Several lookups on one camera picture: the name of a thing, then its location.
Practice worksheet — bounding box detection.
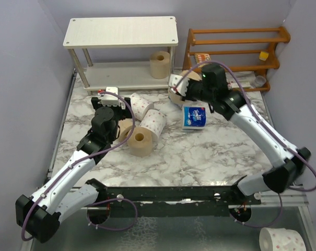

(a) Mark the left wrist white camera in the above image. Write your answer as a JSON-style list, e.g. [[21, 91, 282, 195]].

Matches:
[[98, 87, 121, 107]]

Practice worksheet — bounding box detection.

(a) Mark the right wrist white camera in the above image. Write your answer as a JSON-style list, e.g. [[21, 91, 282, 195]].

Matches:
[[168, 74, 189, 97]]

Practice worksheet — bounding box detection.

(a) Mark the white red-dotted roll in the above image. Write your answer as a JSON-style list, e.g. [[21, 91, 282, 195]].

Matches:
[[130, 93, 154, 121], [139, 109, 167, 141]]

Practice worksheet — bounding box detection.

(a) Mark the yellow cap jar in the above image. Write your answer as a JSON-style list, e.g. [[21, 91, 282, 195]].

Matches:
[[259, 51, 269, 61]]

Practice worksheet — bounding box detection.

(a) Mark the black base crossbar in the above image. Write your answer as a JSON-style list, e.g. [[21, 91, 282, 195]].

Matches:
[[86, 179, 261, 218]]

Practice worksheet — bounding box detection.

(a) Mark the white red-dotted roll front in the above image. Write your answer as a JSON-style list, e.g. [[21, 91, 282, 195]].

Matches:
[[139, 109, 167, 141]]

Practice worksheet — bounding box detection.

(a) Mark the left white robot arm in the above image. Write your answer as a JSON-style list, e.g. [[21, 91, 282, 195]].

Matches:
[[15, 92, 135, 243]]

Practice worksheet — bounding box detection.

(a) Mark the orange patterned booklet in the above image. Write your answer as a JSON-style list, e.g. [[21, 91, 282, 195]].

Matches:
[[194, 53, 211, 64]]

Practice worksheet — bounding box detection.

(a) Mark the white dotted roll bottom corner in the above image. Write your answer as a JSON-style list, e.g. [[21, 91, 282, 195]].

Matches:
[[259, 227, 307, 251]]

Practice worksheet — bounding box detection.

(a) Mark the brown wooden rack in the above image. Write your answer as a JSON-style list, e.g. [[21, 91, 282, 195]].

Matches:
[[182, 26, 291, 77]]

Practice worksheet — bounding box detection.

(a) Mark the clear plastic cup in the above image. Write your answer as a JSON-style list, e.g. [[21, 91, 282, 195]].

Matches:
[[253, 75, 266, 88]]

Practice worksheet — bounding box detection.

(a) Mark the white green box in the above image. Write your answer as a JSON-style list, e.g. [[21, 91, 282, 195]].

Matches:
[[227, 79, 251, 89]]

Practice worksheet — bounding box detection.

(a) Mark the brown paper roll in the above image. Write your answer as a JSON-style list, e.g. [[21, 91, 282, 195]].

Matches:
[[150, 51, 170, 79], [127, 127, 153, 157], [118, 119, 133, 142], [168, 70, 202, 107]]

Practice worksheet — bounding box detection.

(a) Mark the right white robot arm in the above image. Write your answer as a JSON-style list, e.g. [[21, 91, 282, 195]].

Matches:
[[184, 63, 311, 204]]

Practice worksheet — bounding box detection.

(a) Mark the aluminium rail frame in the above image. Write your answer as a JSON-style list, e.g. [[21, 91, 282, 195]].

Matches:
[[33, 182, 312, 210]]

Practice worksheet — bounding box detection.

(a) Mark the wrist white camera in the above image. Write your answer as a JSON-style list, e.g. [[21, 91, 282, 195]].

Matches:
[[98, 87, 121, 107], [168, 74, 189, 97]]

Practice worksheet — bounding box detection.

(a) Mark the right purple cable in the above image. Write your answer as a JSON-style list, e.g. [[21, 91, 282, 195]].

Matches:
[[173, 60, 316, 229]]

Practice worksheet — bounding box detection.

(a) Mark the blue wrapped roll lower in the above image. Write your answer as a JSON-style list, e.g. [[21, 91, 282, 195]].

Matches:
[[182, 106, 206, 130]]

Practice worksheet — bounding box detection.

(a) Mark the white two-tier shelf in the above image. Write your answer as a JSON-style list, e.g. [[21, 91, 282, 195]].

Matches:
[[63, 16, 178, 94]]

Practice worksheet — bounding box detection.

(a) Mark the white red-dotted roll rear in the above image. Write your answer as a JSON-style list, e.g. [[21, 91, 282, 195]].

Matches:
[[130, 93, 154, 121]]

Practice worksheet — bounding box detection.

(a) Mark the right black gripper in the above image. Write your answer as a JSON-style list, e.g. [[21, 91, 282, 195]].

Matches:
[[177, 78, 215, 105]]

